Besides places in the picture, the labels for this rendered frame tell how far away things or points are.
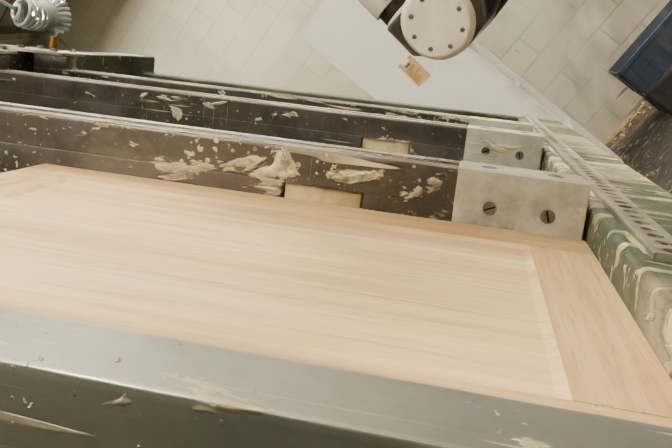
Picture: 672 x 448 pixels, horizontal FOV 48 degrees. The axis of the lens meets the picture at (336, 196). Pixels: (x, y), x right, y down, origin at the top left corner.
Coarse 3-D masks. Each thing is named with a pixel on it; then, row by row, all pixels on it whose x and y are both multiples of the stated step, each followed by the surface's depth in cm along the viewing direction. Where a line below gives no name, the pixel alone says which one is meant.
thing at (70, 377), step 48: (0, 336) 31; (48, 336) 31; (96, 336) 32; (144, 336) 32; (0, 384) 29; (48, 384) 28; (96, 384) 28; (144, 384) 28; (192, 384) 28; (240, 384) 29; (288, 384) 29; (336, 384) 30; (384, 384) 30; (0, 432) 29; (48, 432) 29; (96, 432) 28; (144, 432) 28; (192, 432) 27; (240, 432) 27; (288, 432) 27; (336, 432) 26; (384, 432) 26; (432, 432) 26; (480, 432) 27; (528, 432) 27; (576, 432) 28; (624, 432) 28
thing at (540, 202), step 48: (0, 144) 81; (48, 144) 80; (96, 144) 79; (144, 144) 78; (192, 144) 77; (240, 144) 76; (288, 144) 76; (384, 192) 74; (432, 192) 73; (480, 192) 72; (528, 192) 71; (576, 192) 71
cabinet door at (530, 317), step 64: (0, 192) 65; (64, 192) 69; (128, 192) 72; (192, 192) 74; (0, 256) 48; (64, 256) 50; (128, 256) 51; (192, 256) 53; (256, 256) 55; (320, 256) 57; (384, 256) 59; (448, 256) 61; (512, 256) 63; (576, 256) 64; (128, 320) 40; (192, 320) 41; (256, 320) 42; (320, 320) 43; (384, 320) 44; (448, 320) 46; (512, 320) 47; (576, 320) 47; (448, 384) 36; (512, 384) 37; (576, 384) 37; (640, 384) 38
